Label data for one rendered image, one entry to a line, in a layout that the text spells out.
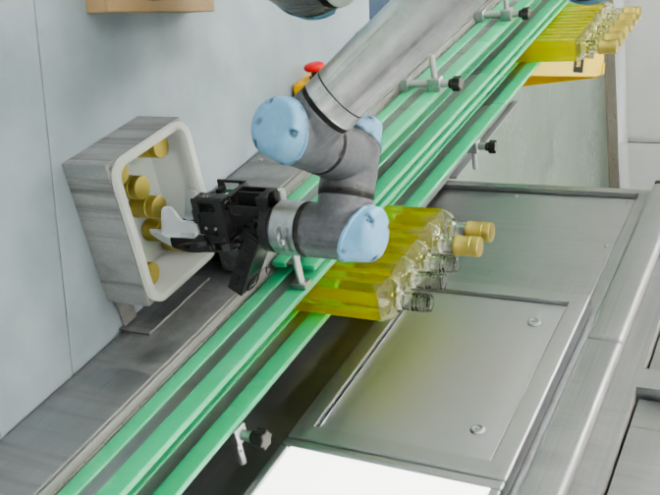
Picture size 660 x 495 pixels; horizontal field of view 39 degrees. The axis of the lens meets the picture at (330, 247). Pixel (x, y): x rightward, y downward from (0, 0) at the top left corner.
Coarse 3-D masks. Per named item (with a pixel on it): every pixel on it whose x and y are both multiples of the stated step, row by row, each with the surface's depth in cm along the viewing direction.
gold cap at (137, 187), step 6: (132, 180) 131; (138, 180) 131; (144, 180) 132; (126, 186) 131; (132, 186) 131; (138, 186) 131; (144, 186) 132; (126, 192) 131; (132, 192) 131; (138, 192) 131; (144, 192) 132; (132, 198) 132; (138, 198) 131
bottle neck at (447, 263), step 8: (432, 256) 152; (440, 256) 151; (448, 256) 151; (456, 256) 151; (432, 264) 152; (440, 264) 151; (448, 264) 150; (456, 264) 152; (448, 272) 152; (456, 272) 151
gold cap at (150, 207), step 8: (136, 200) 136; (144, 200) 135; (152, 200) 134; (160, 200) 135; (136, 208) 135; (144, 208) 135; (152, 208) 134; (160, 208) 136; (136, 216) 137; (144, 216) 136; (152, 216) 135; (160, 216) 136
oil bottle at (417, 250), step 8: (392, 240) 156; (400, 240) 156; (408, 240) 155; (416, 240) 155; (392, 248) 154; (400, 248) 153; (408, 248) 153; (416, 248) 153; (424, 248) 153; (408, 256) 152; (416, 256) 151; (424, 256) 152; (416, 264) 152; (424, 264) 152
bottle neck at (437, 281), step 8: (416, 272) 148; (424, 272) 147; (432, 272) 147; (440, 272) 147; (416, 280) 147; (424, 280) 147; (432, 280) 146; (440, 280) 146; (424, 288) 148; (432, 288) 147; (440, 288) 146
